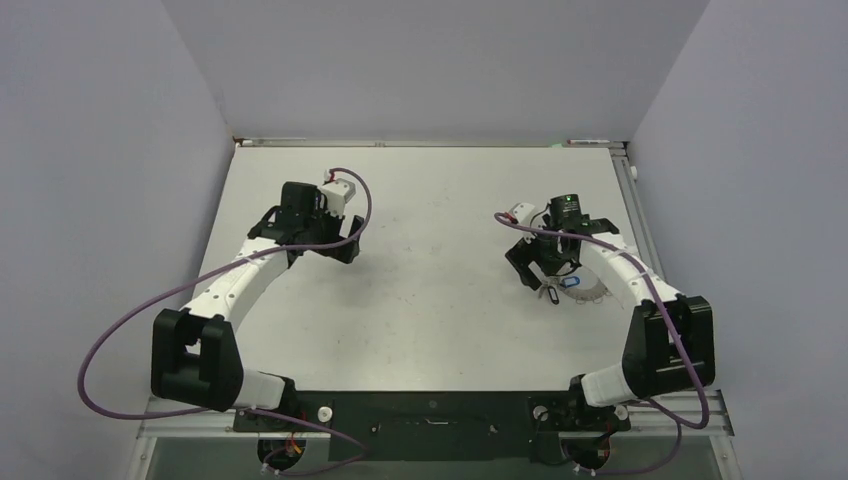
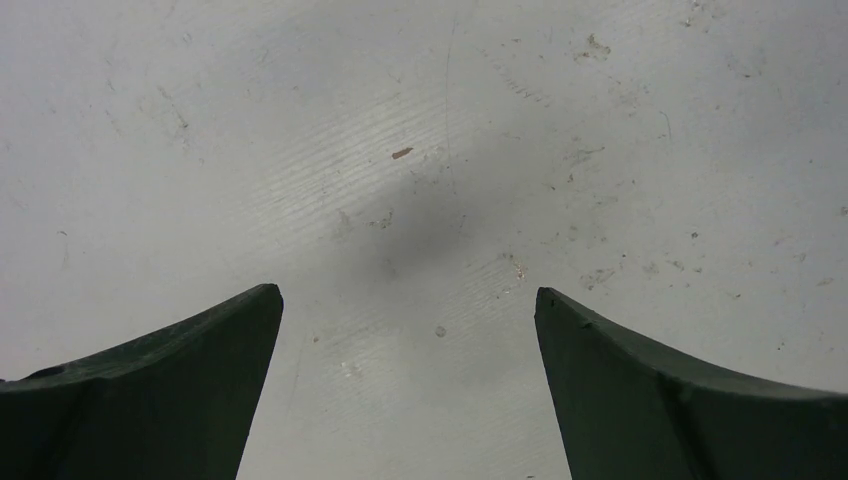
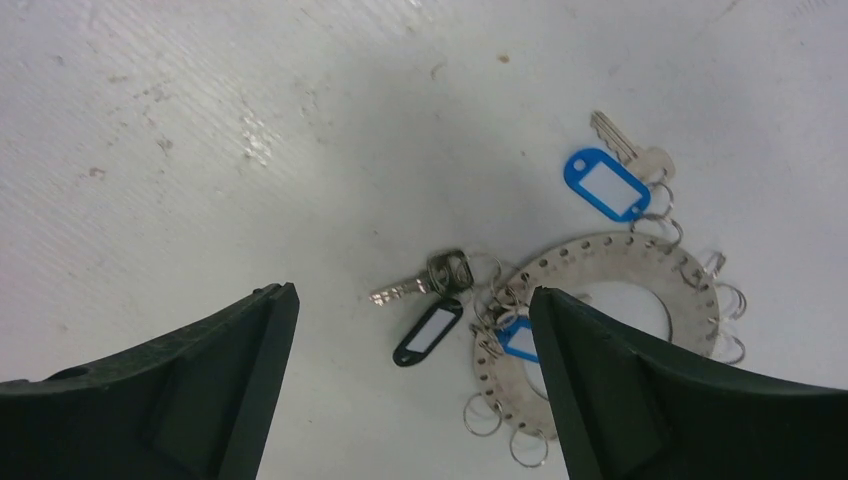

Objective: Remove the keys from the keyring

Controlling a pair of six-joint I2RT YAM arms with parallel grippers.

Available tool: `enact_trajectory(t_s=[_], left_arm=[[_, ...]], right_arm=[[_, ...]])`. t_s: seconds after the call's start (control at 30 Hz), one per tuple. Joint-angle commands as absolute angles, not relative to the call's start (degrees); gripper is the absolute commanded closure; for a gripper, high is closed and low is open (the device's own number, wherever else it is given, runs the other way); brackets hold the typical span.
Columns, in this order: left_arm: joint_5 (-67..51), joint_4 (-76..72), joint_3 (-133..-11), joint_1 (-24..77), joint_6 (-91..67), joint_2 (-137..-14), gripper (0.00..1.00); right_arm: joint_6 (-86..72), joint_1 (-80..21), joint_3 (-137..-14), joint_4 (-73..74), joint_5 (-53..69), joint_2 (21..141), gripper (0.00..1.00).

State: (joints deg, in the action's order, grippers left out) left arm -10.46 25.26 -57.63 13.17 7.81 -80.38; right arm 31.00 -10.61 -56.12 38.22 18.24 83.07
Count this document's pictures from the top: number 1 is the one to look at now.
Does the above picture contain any blue head key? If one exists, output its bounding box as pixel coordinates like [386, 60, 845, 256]
[558, 276, 581, 289]

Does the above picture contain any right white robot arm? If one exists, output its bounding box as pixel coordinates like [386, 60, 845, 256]
[495, 194, 715, 428]

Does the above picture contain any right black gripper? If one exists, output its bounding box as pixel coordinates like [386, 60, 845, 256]
[508, 215, 571, 289]

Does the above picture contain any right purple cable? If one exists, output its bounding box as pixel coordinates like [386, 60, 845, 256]
[494, 211, 711, 477]

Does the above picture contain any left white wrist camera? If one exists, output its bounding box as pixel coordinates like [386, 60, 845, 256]
[318, 179, 356, 219]

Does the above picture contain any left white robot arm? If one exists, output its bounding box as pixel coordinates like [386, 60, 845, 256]
[151, 176, 366, 430]

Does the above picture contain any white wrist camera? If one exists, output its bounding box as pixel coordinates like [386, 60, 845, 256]
[507, 202, 539, 227]
[318, 179, 356, 219]

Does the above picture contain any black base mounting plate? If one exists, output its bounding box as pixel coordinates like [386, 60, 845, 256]
[233, 390, 631, 462]

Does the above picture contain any metal perforated ring disc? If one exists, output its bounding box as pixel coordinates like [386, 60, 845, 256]
[537, 275, 612, 305]

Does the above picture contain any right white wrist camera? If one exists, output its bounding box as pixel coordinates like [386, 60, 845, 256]
[507, 202, 539, 227]

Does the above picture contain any black head key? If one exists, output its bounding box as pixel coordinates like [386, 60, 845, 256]
[546, 286, 560, 305]

